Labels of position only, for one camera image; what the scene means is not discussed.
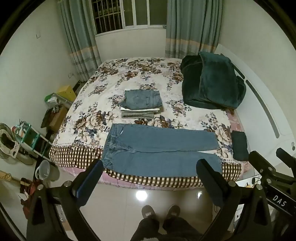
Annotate grey bucket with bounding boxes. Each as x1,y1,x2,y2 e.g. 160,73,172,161
35,160,60,181

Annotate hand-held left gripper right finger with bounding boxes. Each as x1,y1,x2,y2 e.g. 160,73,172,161
196,159,273,241

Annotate person's left shoe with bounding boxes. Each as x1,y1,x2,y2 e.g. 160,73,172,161
142,205,156,219

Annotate yellow box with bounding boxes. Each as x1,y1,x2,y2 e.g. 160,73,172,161
57,85,77,102

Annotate clear bin with green lid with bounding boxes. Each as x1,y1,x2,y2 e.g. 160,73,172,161
44,93,70,109

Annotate blue jeans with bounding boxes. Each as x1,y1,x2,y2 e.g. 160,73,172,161
124,90,163,110

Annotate window with bars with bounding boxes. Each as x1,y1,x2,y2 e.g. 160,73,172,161
91,0,168,36

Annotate teal shelf rack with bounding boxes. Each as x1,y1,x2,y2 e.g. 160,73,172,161
14,123,52,160

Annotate person's shoe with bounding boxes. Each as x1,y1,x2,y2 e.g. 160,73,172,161
167,205,181,219
142,205,156,219

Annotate folded dark pants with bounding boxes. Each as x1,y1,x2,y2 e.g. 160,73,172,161
231,130,250,161

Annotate white floor fan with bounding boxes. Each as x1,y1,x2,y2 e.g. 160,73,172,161
0,123,21,160

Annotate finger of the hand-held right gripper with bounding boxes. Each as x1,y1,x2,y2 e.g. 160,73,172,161
276,148,296,169
248,151,277,178

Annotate folded white pants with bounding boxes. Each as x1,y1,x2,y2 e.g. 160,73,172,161
120,106,160,113

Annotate white headboard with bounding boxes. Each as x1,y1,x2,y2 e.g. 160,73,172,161
214,44,296,163

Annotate blue jeans pants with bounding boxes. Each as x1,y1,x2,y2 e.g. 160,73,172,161
102,123,223,177

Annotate dark green blanket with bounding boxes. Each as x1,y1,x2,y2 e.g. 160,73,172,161
180,51,247,110

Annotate person's right shoe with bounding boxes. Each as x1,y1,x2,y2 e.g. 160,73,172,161
167,205,181,219

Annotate floral bedspread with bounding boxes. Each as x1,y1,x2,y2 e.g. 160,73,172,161
49,57,245,189

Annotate person's left leg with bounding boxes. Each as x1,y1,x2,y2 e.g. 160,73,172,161
131,217,160,241

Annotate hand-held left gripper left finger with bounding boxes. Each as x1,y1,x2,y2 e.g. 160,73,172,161
26,159,104,241

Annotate brown cardboard box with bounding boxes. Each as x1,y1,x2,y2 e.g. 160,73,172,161
48,107,68,131

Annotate folded grey pants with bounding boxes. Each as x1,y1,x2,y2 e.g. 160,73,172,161
121,111,156,119

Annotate red cloth pile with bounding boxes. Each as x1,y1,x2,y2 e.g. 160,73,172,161
20,177,41,209

